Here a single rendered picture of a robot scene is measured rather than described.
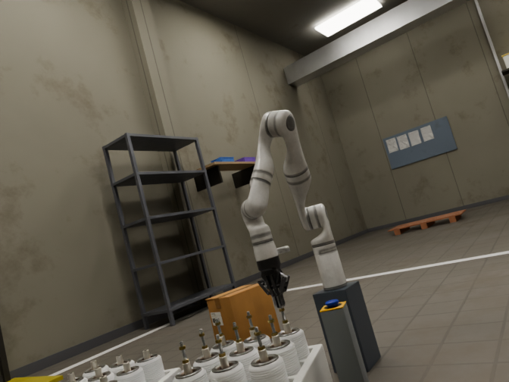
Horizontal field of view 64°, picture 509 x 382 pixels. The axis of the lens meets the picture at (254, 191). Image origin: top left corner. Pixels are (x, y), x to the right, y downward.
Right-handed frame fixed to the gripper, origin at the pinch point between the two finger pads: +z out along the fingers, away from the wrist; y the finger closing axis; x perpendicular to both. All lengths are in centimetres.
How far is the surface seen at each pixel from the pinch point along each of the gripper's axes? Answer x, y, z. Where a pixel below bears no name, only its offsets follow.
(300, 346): -1.1, 4.6, 14.2
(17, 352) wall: -9, -286, 14
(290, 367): -12.5, 9.8, 15.8
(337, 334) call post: 0.1, 19.0, 11.3
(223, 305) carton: 47, -89, 9
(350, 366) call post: 0.6, 19.9, 20.5
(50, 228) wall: 36, -294, -80
